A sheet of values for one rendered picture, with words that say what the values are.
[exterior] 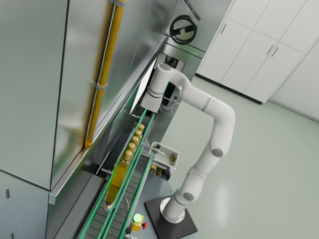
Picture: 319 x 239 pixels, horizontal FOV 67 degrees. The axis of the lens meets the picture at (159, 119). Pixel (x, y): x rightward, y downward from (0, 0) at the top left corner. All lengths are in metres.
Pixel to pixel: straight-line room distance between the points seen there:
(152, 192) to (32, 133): 1.36
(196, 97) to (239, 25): 3.80
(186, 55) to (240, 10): 2.81
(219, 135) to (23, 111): 0.88
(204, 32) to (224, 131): 1.06
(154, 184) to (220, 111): 0.97
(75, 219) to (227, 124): 0.88
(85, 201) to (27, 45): 1.03
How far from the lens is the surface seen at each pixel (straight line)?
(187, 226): 1.86
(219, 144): 1.22
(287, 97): 6.15
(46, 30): 0.50
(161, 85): 1.22
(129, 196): 1.48
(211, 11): 2.04
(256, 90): 5.43
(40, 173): 0.79
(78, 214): 1.38
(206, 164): 1.39
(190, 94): 1.19
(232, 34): 4.95
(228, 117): 1.21
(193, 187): 1.49
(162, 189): 1.95
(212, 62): 5.14
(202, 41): 2.10
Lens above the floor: 2.29
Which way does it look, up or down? 38 degrees down
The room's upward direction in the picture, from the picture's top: 25 degrees clockwise
